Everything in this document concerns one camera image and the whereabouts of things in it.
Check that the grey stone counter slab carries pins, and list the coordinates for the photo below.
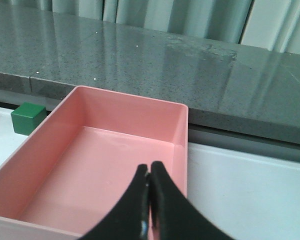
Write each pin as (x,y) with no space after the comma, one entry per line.
(226,86)

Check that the right green cube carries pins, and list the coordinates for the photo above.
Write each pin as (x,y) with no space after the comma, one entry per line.
(27,117)

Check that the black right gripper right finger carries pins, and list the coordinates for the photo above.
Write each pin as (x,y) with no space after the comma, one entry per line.
(173,216)

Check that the grey curtain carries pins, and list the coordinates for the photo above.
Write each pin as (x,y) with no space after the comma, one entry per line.
(270,24)

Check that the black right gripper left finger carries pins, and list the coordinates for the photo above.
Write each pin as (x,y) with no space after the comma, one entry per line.
(129,218)

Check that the pink plastic bin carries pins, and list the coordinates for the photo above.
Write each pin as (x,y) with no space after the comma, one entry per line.
(74,167)

